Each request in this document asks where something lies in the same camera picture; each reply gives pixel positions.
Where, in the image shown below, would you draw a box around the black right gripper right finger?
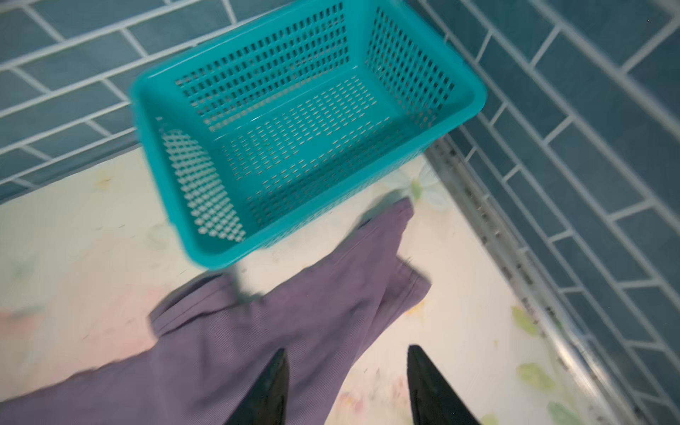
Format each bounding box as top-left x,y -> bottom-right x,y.
407,345 -> 480,425

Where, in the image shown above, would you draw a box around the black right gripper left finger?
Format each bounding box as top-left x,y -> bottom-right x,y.
225,348 -> 290,425

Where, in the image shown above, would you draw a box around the purple trousers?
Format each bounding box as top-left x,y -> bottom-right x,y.
1,198 -> 430,424

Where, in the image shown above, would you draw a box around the teal plastic basket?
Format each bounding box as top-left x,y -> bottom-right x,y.
130,1 -> 487,269

